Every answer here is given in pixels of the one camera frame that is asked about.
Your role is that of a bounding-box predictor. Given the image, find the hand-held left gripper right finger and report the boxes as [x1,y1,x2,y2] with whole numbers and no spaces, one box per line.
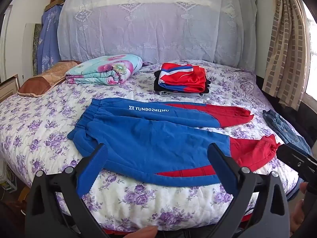
[207,142,291,238]

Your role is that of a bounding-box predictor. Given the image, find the red folded jersey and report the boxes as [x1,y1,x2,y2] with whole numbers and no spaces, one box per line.
[158,63,207,93]

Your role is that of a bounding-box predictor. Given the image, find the floral folded quilt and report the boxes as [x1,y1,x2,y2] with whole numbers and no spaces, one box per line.
[65,54,143,85]

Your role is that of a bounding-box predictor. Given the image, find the white lace headboard cover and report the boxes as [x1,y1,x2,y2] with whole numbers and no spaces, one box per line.
[57,0,258,70]

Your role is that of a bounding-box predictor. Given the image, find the window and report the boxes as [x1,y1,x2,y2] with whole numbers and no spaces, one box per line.
[303,2,317,100]

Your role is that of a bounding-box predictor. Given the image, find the blue and red pants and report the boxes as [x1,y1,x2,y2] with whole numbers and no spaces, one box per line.
[67,98,281,188]

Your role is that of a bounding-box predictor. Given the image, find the blue printed hanging cloth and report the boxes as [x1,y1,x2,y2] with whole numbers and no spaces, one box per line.
[37,5,63,76]

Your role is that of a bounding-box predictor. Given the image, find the person's right hand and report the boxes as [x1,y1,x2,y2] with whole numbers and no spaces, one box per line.
[289,182,310,232]

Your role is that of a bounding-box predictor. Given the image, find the beige checked curtain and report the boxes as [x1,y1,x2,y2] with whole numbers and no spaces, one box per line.
[262,0,309,111]

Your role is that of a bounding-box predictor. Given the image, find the blue denim jeans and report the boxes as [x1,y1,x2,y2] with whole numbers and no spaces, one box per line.
[263,109,313,155]

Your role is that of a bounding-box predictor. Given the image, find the grey folded garment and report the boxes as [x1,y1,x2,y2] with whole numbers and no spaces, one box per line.
[158,90,206,98]

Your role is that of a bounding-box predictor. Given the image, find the marbled picture panel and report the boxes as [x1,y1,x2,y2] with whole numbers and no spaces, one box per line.
[25,23,44,76]

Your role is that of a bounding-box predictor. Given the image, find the purple floral bed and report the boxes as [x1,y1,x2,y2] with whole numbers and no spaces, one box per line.
[0,59,313,234]

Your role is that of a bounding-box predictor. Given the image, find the person's left hand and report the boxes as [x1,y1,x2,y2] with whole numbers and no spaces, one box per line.
[123,225,158,238]

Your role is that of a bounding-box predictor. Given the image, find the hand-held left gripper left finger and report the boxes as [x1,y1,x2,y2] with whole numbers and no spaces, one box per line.
[25,142,109,238]

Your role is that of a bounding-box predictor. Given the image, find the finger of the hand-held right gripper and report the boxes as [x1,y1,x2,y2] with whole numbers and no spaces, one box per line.
[276,144,317,182]

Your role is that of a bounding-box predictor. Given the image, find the brown pillow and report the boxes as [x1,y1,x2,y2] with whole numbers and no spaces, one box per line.
[17,60,82,97]

